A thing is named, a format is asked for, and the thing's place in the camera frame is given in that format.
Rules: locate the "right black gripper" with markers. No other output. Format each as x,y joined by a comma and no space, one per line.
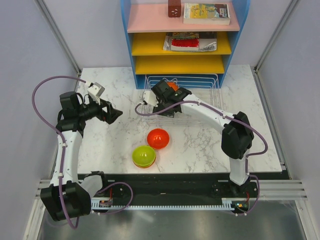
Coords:
159,107

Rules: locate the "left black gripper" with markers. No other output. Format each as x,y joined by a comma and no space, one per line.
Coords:
111,114

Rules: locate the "orange bowl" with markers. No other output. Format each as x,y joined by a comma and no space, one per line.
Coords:
144,166
173,85

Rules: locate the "clear wire dish rack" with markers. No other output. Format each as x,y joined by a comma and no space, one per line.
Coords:
205,87

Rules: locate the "red plastic bowl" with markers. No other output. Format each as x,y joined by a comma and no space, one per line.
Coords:
158,138

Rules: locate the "lime green bowl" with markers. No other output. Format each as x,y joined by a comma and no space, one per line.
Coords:
144,154

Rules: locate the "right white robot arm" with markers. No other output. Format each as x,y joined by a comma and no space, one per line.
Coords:
236,136

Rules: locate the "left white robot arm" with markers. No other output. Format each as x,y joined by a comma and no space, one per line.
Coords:
66,197

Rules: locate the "blue shelf unit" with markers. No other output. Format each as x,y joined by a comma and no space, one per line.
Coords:
146,25

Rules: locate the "red cover magazine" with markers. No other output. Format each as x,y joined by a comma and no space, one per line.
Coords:
181,41

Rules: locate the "spiral notebook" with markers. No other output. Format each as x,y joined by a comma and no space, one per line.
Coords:
207,41

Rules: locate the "brown dice block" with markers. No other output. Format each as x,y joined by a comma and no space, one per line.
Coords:
174,8

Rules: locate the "yellow cover book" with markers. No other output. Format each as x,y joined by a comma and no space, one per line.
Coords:
206,14

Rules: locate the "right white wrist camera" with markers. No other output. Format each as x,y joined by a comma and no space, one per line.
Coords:
149,98

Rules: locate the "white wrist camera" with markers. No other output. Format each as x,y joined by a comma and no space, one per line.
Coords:
149,98
95,90

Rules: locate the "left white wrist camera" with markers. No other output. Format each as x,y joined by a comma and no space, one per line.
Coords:
95,90

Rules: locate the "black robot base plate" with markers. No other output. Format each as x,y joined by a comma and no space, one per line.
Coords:
175,188

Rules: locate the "white slotted cable duct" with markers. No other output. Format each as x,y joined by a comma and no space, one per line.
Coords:
99,205

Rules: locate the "aluminium frame rail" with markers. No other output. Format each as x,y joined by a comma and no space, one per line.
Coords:
267,189

